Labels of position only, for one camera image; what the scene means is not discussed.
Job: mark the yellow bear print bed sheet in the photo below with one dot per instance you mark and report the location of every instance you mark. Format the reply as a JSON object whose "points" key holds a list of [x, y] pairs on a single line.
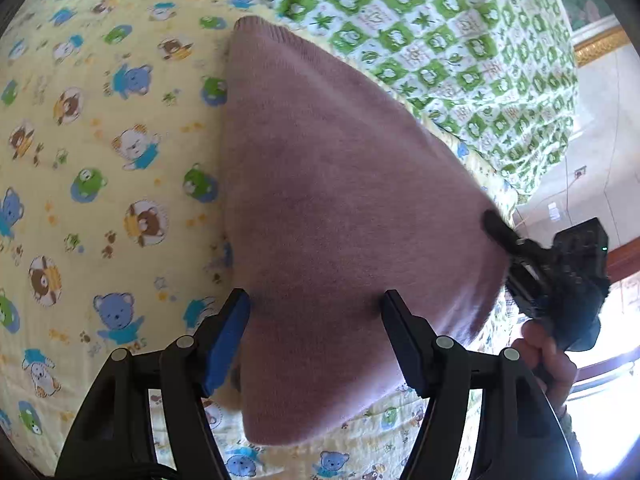
{"points": [[100, 160]]}

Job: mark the purple knit sweater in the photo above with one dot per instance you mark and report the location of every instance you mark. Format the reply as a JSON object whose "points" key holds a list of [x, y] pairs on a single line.
{"points": [[340, 210]]}

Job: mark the person's right hand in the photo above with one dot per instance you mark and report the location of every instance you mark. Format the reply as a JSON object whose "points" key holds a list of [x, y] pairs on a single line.
{"points": [[555, 365]]}

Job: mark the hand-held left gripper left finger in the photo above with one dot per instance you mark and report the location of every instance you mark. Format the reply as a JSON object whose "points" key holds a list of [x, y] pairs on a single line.
{"points": [[227, 345]]}

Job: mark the gold framed wall picture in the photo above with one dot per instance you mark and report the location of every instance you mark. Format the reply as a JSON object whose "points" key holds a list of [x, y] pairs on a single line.
{"points": [[600, 40]]}

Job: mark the white wall socket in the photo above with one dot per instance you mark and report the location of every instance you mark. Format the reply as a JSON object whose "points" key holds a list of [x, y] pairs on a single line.
{"points": [[552, 210], [580, 172]]}

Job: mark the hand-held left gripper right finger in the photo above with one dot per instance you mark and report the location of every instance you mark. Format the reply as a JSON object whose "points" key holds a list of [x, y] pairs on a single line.
{"points": [[405, 350]]}

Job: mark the green checked quilt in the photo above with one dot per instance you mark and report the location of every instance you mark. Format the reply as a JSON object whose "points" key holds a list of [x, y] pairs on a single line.
{"points": [[450, 35]]}

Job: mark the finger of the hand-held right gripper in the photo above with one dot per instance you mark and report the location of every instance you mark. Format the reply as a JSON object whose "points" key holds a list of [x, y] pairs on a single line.
{"points": [[500, 232]]}

